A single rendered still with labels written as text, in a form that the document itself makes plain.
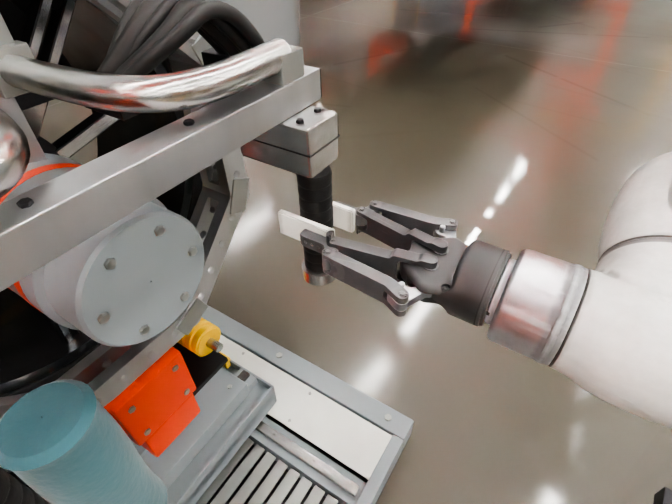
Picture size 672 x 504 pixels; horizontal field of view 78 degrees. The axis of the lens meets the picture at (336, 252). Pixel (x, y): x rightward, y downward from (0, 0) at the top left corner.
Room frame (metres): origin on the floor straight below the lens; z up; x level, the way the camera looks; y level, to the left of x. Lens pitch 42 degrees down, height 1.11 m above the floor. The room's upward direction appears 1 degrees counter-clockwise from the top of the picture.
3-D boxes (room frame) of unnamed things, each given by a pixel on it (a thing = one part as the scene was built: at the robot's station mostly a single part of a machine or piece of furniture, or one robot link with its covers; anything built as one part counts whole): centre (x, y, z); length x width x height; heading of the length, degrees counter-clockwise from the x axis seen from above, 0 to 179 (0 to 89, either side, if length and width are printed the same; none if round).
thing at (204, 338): (0.51, 0.33, 0.51); 0.29 x 0.06 x 0.06; 56
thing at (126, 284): (0.32, 0.25, 0.85); 0.21 x 0.14 x 0.14; 56
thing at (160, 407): (0.38, 0.34, 0.48); 0.16 x 0.12 x 0.17; 56
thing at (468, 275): (0.28, -0.11, 0.83); 0.09 x 0.08 x 0.07; 57
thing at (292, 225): (0.35, 0.03, 0.83); 0.07 x 0.01 x 0.03; 57
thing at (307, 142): (0.39, 0.05, 0.93); 0.09 x 0.05 x 0.05; 56
